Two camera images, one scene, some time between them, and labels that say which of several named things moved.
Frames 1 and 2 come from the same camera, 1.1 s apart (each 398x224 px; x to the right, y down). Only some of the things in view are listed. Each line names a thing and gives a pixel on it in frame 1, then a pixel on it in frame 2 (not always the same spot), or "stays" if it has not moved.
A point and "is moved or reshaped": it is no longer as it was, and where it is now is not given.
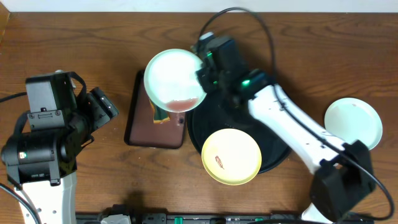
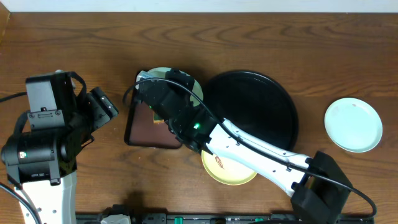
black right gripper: (201, 79) -> (170, 84)
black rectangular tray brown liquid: (140, 129) stays
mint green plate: (171, 81) is moved or reshaped
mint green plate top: (353, 119) stays
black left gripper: (101, 101) stays
